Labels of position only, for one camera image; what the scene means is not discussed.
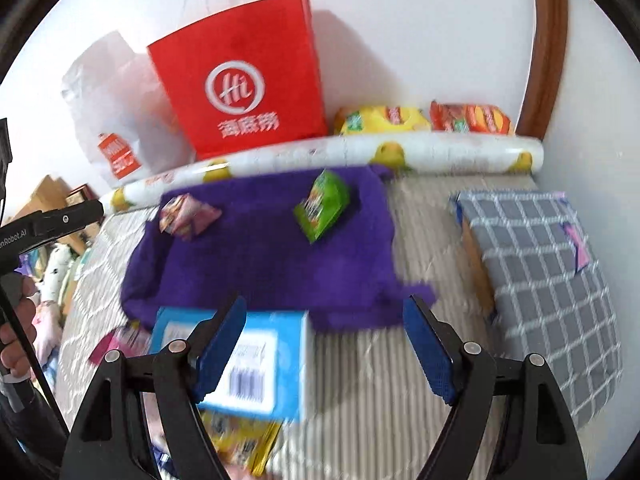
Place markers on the green snack packet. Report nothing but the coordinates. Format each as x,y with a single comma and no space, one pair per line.
320,207

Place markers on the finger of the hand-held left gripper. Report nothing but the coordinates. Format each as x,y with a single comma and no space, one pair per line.
65,219

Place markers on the brown framed box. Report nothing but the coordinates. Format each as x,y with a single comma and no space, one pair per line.
80,196

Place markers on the white plastic bag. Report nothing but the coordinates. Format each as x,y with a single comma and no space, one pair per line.
115,100

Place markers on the orange chip bag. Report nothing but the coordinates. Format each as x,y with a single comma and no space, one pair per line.
470,117

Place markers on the person's left hand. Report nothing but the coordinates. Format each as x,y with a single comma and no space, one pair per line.
15,355

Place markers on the blue cardboard box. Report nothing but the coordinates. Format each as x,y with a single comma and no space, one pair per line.
285,360

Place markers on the grey checked pillow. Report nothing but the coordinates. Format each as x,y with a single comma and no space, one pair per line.
540,285

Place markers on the yellow snack packet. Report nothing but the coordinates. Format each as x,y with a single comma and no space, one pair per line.
245,440

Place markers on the brown wooden door frame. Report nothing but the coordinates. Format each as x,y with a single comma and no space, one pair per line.
545,60

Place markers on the white plush toy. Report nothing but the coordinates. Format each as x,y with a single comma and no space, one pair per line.
57,270

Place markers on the lemon print paper roll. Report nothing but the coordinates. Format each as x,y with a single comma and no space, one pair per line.
450,152

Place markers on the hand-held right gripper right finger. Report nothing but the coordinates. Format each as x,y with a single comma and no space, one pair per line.
430,355

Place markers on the small pink orange snack packet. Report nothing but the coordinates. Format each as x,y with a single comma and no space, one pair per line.
187,215

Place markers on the purple cloth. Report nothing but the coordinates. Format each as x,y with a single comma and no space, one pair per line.
250,260

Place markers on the yellow chip bag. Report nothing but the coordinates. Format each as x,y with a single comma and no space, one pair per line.
380,119

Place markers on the red paper bag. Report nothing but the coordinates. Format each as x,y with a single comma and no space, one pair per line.
240,60

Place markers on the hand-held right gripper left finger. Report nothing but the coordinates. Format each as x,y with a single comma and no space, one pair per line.
220,355

